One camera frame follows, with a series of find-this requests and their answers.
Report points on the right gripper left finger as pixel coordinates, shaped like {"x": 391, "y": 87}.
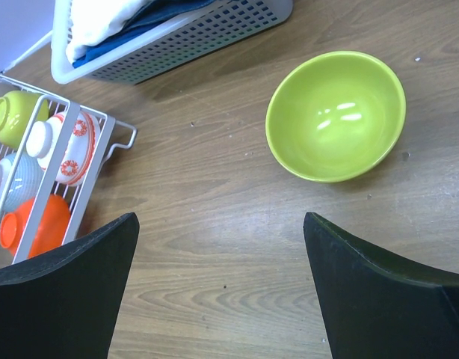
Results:
{"x": 65, "y": 303}

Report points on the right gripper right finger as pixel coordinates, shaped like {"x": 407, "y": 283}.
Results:
{"x": 378, "y": 304}

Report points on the pale blue bowl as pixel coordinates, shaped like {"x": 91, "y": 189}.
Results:
{"x": 25, "y": 183}

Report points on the lime green bowl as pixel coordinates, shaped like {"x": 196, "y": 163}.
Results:
{"x": 335, "y": 116}
{"x": 16, "y": 108}

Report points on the orange bowl front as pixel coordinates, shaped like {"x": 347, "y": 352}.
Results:
{"x": 50, "y": 232}

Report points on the white bowl orange pattern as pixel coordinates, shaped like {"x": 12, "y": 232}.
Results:
{"x": 80, "y": 149}

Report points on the white folded cloth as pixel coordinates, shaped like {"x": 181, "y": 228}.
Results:
{"x": 96, "y": 20}

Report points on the dark blue clothes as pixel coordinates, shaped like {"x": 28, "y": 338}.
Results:
{"x": 144, "y": 20}

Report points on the white plastic laundry basket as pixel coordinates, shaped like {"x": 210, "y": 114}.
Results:
{"x": 175, "y": 42}

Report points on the white wire dish rack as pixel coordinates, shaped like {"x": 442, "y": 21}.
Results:
{"x": 77, "y": 198}

